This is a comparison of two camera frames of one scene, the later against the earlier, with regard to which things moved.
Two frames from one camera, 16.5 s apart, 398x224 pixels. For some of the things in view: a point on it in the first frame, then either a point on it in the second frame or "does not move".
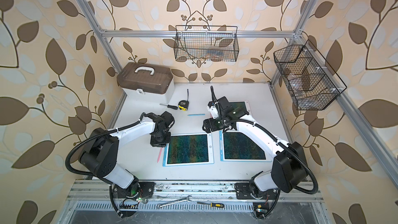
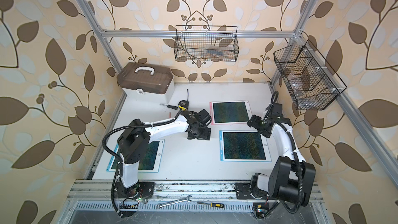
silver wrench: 159,206 does not move
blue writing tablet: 189,149 → 152,161
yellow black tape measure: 183,105 does not move
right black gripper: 213,127 → 254,122
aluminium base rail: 97,196 does not move
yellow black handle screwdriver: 213,205 does not move
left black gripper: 168,141 → 207,136
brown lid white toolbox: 146,83 does not move
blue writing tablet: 234,146 does not move
